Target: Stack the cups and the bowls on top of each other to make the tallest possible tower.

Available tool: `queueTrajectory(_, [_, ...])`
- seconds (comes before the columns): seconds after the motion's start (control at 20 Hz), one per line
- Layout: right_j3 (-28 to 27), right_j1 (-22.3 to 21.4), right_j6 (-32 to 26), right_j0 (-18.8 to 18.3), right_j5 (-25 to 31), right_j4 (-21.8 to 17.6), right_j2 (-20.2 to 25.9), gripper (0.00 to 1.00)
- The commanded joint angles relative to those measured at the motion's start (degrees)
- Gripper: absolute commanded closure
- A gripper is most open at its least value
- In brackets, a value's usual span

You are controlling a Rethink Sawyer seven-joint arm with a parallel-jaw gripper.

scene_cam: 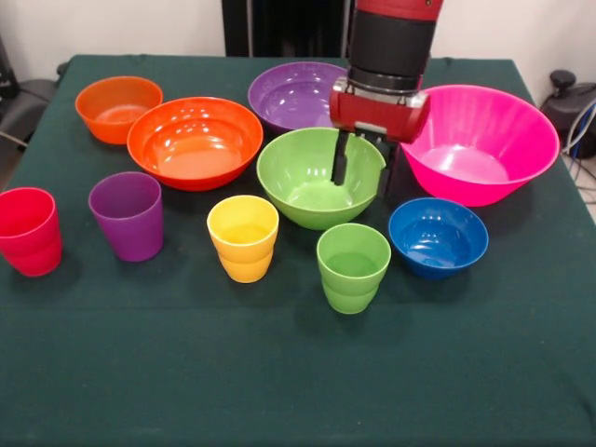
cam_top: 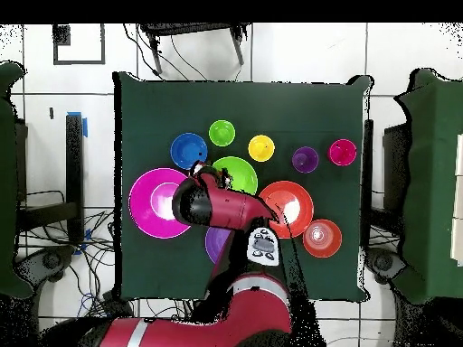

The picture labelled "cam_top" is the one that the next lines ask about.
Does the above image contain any green bowl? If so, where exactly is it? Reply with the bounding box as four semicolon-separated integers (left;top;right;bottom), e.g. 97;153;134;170
212;155;259;196

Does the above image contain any yellow cup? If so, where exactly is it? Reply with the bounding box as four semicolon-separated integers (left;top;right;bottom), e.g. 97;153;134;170
248;134;276;163

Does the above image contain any purple bowl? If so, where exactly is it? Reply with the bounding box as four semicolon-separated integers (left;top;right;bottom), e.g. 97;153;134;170
204;226;232;265

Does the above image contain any blue bowl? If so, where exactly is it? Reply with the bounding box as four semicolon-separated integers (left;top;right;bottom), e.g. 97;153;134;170
169;132;209;171

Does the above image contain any green cup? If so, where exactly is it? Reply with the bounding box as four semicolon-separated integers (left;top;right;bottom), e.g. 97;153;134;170
208;119;236;147

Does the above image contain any large orange bowl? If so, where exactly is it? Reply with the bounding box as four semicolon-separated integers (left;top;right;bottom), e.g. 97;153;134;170
258;180;315;239

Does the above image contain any purple cup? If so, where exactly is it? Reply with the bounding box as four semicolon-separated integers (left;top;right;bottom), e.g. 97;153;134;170
291;145;320;174

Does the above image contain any large pink bowl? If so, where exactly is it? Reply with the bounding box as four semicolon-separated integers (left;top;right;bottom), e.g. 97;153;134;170
128;167;193;239

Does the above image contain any dark green tablecloth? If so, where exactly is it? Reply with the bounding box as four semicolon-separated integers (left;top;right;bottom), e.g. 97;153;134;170
112;70;373;303

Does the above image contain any small orange bowl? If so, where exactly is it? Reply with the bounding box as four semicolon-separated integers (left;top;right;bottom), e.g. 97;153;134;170
302;219;343;259

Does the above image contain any pink cup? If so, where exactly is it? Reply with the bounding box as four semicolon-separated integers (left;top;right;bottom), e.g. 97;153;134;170
327;138;358;167

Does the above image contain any blue tape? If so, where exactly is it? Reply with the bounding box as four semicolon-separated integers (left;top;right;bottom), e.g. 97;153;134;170
66;110;89;138

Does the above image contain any black power box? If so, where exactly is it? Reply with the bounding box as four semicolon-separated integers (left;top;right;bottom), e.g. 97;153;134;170
101;290;133;318

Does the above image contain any black stool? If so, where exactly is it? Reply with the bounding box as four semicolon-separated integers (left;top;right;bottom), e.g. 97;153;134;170
137;23;251;76

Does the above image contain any green cloth side table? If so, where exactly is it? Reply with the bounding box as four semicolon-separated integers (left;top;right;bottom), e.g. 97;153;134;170
0;61;35;300
392;67;463;305

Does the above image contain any black metal post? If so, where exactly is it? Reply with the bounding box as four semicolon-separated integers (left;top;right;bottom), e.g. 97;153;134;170
361;118;374;247

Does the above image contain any black metal frame beam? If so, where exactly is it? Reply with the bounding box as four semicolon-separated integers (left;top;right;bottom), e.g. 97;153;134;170
15;113;85;244

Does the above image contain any tangle of cables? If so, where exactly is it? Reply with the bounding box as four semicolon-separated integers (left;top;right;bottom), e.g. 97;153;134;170
15;189;196;323

